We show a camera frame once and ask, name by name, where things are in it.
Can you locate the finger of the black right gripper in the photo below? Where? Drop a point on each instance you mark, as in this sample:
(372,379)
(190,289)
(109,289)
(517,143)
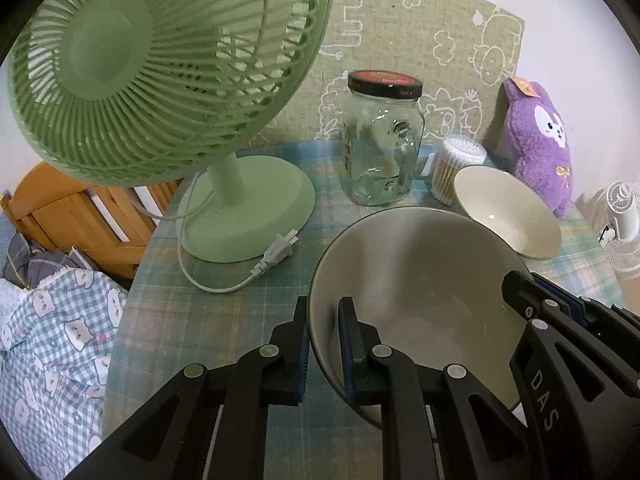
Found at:
(616,327)
(580,398)

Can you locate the floral ceramic bowl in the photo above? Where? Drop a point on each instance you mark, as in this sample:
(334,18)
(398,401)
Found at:
(430,282)
(510,209)

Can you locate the purple plush toy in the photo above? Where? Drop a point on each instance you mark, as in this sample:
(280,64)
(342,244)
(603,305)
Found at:
(538,143)

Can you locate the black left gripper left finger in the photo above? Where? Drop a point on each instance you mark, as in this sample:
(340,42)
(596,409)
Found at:
(209,423)

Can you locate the white standing fan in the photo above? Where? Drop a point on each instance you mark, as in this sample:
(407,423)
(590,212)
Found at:
(615,221)

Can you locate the green desk fan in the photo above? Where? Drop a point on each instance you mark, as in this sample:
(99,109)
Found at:
(137,92)

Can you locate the grey checked cloth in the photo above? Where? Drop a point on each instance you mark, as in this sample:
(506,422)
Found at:
(25,263)

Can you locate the orange wooden chair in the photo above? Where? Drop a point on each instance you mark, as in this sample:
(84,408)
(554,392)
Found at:
(60,212)

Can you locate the blue checked bear bedding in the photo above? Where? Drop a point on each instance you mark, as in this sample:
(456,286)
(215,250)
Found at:
(56,347)

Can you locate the glass jar with black lid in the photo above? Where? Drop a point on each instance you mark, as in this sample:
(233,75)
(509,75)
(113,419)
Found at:
(381,136)

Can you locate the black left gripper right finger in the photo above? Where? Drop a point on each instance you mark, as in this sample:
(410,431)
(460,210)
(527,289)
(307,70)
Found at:
(435,423)

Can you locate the cotton swab container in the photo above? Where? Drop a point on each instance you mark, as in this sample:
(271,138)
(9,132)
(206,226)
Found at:
(458,151)

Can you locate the green cartoon wall mat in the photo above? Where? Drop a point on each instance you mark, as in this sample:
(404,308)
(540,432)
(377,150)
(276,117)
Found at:
(461,50)

